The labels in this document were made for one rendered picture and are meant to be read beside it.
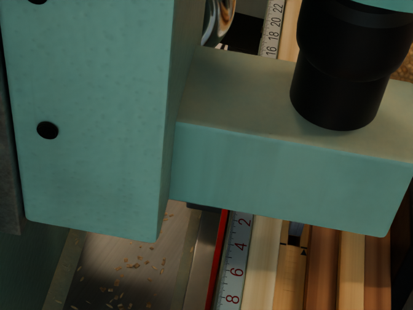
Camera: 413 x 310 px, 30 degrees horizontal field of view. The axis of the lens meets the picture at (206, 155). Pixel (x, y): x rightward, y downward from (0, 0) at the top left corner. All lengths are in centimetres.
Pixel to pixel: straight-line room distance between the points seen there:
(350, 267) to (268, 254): 5
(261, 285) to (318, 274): 4
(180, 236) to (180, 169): 25
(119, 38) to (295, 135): 13
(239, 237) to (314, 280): 6
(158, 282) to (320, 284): 20
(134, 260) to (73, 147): 29
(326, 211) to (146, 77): 16
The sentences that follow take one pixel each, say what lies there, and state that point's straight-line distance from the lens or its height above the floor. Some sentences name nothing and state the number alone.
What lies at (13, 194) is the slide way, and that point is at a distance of 44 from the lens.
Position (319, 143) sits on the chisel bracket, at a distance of 42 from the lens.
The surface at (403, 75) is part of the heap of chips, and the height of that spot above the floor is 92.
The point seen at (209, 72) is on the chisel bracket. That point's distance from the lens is 45.
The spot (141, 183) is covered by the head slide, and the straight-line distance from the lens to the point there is 41.
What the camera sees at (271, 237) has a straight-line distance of 51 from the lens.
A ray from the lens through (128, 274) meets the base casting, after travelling 67.
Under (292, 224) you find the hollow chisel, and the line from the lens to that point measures 52.
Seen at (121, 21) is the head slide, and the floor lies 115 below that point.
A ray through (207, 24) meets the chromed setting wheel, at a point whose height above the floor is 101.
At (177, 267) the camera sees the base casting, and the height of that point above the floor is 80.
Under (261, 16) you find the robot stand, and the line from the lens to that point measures 112.
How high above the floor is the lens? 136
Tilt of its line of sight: 47 degrees down
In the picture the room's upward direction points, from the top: 8 degrees clockwise
